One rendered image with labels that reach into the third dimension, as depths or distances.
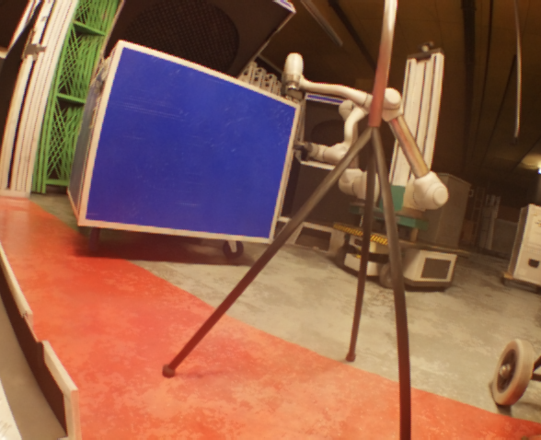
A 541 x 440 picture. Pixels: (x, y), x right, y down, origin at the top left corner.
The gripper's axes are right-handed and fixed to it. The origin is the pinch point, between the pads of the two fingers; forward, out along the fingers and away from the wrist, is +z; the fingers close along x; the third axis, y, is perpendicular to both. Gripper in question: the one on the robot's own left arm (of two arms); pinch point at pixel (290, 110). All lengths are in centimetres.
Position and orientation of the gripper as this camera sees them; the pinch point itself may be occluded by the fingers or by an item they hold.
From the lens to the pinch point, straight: 197.0
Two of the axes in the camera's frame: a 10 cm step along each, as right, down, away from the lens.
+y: 6.2, 0.2, -7.8
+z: -1.0, 9.9, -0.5
